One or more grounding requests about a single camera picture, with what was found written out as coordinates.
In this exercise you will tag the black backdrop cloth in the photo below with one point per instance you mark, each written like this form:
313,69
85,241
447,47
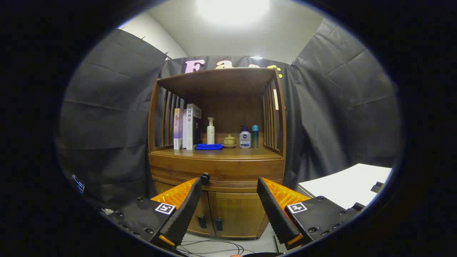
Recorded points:
114,107

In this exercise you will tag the wooden countertop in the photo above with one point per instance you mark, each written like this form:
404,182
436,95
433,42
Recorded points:
242,152

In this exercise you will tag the wooden cabinet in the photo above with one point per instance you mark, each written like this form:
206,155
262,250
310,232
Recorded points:
214,82

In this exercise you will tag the teal bottle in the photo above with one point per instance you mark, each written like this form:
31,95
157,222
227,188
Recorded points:
255,137

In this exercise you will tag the purple book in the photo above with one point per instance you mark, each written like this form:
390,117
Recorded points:
177,128

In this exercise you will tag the white pump bottle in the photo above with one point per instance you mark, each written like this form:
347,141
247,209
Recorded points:
210,135

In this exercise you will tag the thin white book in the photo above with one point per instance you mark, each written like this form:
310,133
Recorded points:
184,134

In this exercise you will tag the black drawer knob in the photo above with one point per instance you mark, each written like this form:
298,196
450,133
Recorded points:
205,177

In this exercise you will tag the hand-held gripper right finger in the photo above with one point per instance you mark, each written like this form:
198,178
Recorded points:
275,210

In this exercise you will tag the wooden drawer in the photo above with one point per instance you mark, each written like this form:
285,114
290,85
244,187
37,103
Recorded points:
221,169

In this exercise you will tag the beige lidded teacup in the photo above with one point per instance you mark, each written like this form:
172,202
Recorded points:
229,141

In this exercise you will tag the white bottle with blue cap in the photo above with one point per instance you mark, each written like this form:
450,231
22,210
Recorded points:
245,140

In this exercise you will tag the large white and black book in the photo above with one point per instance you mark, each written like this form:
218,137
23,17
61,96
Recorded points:
190,128

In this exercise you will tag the blue folded cloth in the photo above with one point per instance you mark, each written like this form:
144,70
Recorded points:
209,146

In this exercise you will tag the white table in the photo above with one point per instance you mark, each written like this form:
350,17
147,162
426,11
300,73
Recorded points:
350,185

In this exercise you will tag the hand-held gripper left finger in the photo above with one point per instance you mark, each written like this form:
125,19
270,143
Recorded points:
185,210

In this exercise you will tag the small black object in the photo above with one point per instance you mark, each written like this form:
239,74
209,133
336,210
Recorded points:
377,186

